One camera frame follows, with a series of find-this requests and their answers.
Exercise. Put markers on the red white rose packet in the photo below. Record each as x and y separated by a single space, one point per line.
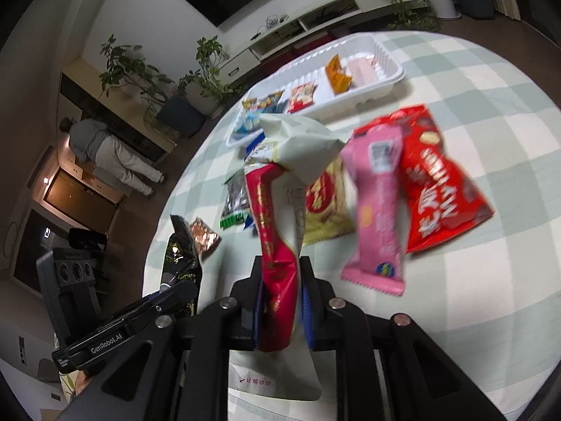
302 96

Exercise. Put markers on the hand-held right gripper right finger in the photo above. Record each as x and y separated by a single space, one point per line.
308 315

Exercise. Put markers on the white low television cabinet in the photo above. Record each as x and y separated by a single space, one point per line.
333 13

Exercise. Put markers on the white plastic tray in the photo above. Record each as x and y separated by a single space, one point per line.
372 83

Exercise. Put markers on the potted plant white ribbed pot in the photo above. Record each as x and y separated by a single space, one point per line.
206 101

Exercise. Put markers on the wooden wall cabinet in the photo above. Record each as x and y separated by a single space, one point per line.
131 131

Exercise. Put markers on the blue yellow cake packet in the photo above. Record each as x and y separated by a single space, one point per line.
254 147

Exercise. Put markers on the yellow packet red circle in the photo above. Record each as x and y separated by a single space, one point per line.
326 210

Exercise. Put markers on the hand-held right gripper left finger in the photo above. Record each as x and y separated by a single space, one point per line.
258 315

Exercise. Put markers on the red and cream bag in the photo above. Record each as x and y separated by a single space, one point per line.
276 250

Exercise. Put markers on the black and gold packet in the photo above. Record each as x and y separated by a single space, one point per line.
179 263

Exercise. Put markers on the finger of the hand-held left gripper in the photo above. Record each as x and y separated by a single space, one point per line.
175 298

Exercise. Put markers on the pink snack packet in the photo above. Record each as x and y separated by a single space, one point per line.
377 210

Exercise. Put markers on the small brown foil packet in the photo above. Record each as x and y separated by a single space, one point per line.
205 234

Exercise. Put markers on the pale pink long packet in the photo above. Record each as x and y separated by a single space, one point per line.
363 70

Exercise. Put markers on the blue panda snack bag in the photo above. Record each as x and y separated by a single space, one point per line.
261 105

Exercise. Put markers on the large red snack bag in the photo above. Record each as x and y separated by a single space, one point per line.
442 175

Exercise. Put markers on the dark brown packet green edge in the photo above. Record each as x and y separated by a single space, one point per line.
236 201

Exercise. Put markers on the green white checked tablecloth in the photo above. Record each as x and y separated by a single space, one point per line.
482 96

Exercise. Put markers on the orange snack packet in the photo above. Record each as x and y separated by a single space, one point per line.
337 76

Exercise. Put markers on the tall potted tree dark pot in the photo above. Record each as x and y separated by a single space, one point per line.
179 116

